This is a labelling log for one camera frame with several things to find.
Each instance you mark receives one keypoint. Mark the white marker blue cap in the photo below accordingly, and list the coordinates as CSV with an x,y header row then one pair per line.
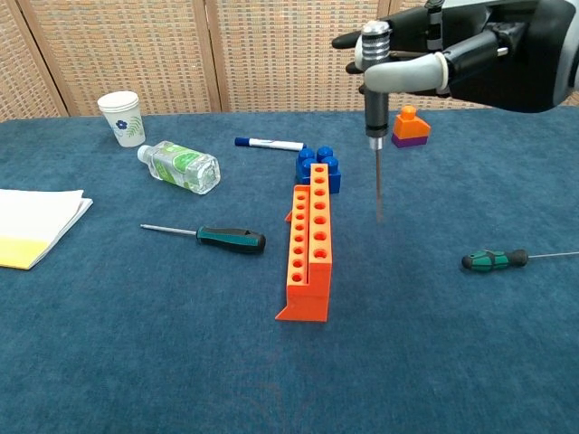
x,y
271,144

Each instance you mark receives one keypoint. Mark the orange and purple building block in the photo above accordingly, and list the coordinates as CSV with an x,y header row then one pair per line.
x,y
409,126

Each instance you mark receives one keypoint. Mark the silver black precision screwdriver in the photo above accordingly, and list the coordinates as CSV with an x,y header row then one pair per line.
x,y
376,113

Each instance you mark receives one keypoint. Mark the woven bamboo folding screen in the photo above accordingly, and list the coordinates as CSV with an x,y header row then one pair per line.
x,y
135,45

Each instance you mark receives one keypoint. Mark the white yellow notepad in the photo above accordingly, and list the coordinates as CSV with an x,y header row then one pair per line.
x,y
31,217

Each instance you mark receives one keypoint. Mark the orange tool rack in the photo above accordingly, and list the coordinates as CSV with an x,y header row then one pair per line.
x,y
316,280

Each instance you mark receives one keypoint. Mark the white floral paper cup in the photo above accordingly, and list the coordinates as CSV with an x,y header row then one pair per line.
x,y
122,117

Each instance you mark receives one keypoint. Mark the blue felt tablecloth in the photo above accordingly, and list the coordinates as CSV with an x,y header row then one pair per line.
x,y
135,361

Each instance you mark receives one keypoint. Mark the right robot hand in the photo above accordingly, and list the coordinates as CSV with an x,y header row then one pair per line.
x,y
497,68

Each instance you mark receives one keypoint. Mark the clear plastic water bottle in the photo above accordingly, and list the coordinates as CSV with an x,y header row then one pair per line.
x,y
181,165

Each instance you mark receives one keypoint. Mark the blue building block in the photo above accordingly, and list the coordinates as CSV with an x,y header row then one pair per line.
x,y
305,167

